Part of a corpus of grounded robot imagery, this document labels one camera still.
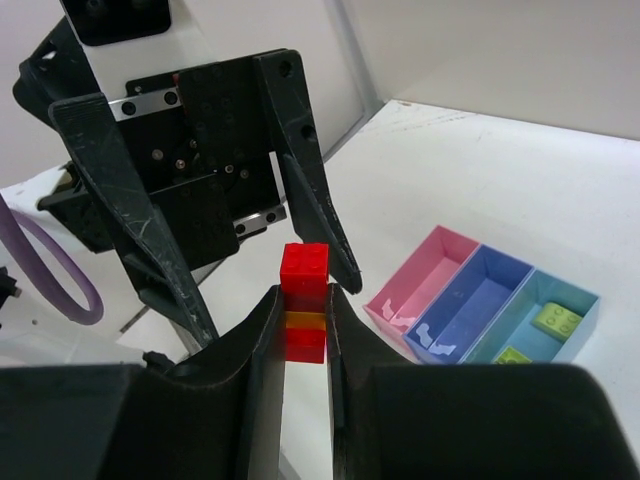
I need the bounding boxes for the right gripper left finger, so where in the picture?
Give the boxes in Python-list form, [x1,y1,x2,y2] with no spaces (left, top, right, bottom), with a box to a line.
[1,286,285,479]

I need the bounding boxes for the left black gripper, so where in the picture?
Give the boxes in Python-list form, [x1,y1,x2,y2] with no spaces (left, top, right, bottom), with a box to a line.
[13,16,363,348]

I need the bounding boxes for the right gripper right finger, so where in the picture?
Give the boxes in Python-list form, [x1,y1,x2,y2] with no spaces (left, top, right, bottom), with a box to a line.
[326,284,639,479]

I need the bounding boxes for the red orange lego stack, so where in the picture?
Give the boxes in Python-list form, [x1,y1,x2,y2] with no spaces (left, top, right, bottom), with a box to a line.
[280,243,329,364]

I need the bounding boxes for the green lego brick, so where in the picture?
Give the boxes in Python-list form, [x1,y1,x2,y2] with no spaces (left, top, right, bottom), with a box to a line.
[531,302,583,342]
[493,346,532,365]

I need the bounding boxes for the pink container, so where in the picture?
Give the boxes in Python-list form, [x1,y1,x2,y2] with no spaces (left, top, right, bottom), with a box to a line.
[363,226,480,350]

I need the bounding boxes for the light blue container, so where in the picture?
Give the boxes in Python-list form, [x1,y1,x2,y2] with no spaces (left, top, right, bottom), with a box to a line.
[462,269,600,364]

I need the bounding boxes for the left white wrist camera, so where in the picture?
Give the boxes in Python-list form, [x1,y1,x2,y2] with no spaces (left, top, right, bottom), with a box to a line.
[61,1,214,100]

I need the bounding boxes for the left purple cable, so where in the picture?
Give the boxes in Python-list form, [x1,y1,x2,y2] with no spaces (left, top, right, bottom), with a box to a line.
[0,197,105,326]

